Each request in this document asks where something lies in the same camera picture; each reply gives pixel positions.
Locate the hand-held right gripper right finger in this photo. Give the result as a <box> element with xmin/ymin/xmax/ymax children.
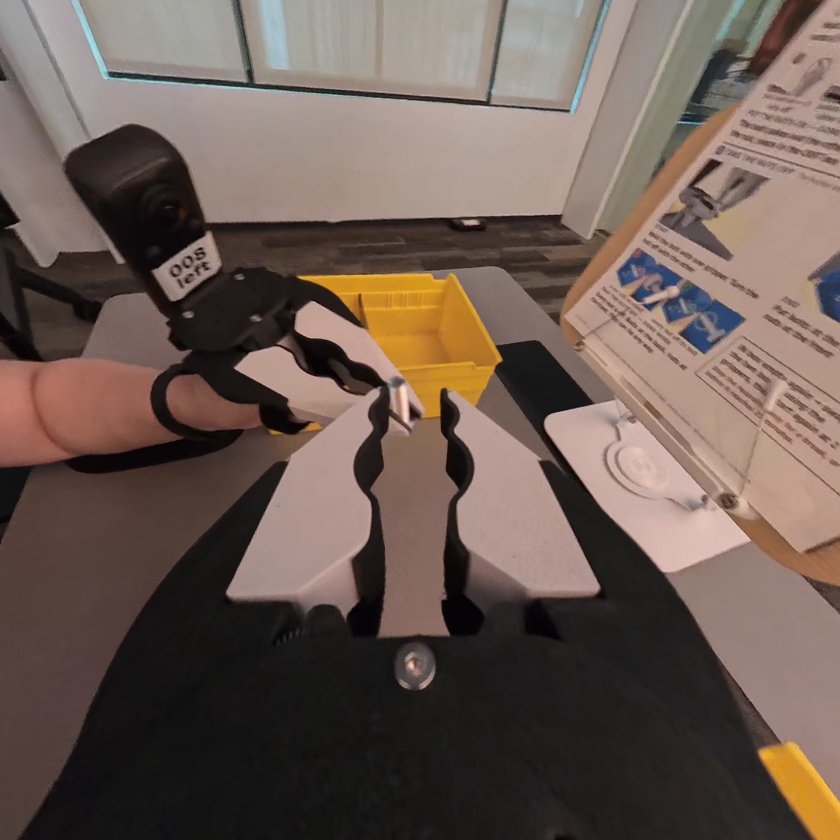
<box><xmin>440</xmin><ymin>388</ymin><xmax>602</xmax><ymax>637</ymax></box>

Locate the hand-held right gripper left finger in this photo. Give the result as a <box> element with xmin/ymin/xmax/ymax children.
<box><xmin>225</xmin><ymin>387</ymin><xmax>391</xmax><ymax>637</ymax></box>

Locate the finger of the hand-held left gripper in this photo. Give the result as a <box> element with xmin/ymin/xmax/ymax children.
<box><xmin>233</xmin><ymin>343</ymin><xmax>416</xmax><ymax>435</ymax></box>
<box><xmin>292</xmin><ymin>302</ymin><xmax>427</xmax><ymax>422</ymax></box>

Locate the yellow bin with black divider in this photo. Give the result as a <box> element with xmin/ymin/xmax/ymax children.
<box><xmin>266</xmin><ymin>272</ymin><xmax>503</xmax><ymax>435</ymax></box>

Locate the yellow undivided bin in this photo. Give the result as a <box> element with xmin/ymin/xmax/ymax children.
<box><xmin>758</xmin><ymin>742</ymin><xmax>840</xmax><ymax>840</ymax></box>

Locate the person's left forearm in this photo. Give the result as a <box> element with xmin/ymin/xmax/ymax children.
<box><xmin>0</xmin><ymin>357</ymin><xmax>172</xmax><ymax>468</ymax></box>

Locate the person's left hand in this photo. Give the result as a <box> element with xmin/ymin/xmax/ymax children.
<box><xmin>167</xmin><ymin>375</ymin><xmax>312</xmax><ymax>434</ymax></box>

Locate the black wrist band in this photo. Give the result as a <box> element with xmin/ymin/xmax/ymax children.
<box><xmin>150</xmin><ymin>363</ymin><xmax>247</xmax><ymax>441</ymax></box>

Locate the black flat table mat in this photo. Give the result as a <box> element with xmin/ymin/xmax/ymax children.
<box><xmin>495</xmin><ymin>340</ymin><xmax>595</xmax><ymax>427</ymax></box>

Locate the white metal stand base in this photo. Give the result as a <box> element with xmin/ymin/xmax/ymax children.
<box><xmin>543</xmin><ymin>400</ymin><xmax>752</xmax><ymax>574</ymax></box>

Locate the large gridded window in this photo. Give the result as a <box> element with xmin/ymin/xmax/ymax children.
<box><xmin>69</xmin><ymin>0</ymin><xmax>608</xmax><ymax>112</ymax></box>

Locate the printed instruction sheet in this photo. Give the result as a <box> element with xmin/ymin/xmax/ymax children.
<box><xmin>564</xmin><ymin>0</ymin><xmax>840</xmax><ymax>555</ymax></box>

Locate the red-brown box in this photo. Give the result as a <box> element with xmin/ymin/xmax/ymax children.
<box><xmin>748</xmin><ymin>0</ymin><xmax>811</xmax><ymax>76</ymax></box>

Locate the metal wire shelf rack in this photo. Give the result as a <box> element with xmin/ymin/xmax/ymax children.
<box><xmin>682</xmin><ymin>39</ymin><xmax>756</xmax><ymax>126</ymax></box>

